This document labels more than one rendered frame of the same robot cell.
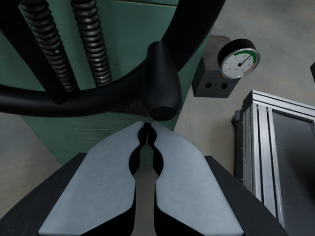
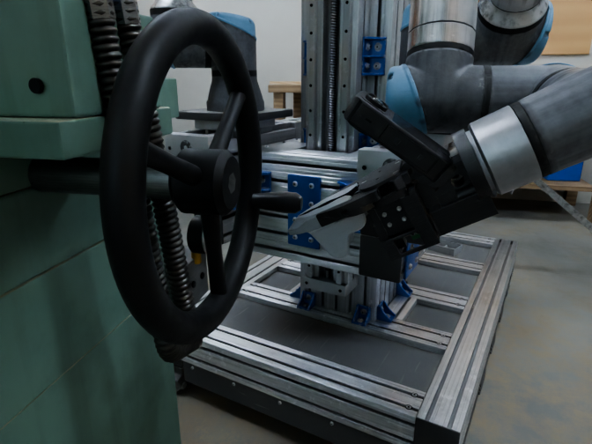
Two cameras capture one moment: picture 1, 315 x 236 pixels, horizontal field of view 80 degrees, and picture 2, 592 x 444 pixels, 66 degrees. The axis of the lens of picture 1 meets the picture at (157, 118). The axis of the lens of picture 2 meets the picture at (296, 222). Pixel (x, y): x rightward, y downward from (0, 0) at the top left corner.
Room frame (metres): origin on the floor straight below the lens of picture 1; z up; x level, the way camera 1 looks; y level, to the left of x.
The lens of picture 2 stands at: (-0.14, 0.45, 0.90)
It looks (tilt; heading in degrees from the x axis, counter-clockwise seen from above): 18 degrees down; 295
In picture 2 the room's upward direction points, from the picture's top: straight up
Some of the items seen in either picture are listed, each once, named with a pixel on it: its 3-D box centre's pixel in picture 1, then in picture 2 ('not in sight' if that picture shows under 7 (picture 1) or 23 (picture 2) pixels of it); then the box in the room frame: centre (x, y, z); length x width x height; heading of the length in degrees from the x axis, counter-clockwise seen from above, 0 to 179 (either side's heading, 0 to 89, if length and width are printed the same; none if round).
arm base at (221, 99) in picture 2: not in sight; (234, 90); (0.52, -0.60, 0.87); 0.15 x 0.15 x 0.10
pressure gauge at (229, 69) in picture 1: (234, 62); (201, 240); (0.29, -0.11, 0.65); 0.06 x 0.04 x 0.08; 103
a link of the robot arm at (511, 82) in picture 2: not in sight; (539, 101); (-0.16, -0.13, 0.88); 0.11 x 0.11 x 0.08; 10
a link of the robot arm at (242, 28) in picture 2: not in sight; (230, 42); (0.53, -0.59, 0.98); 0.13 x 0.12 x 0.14; 40
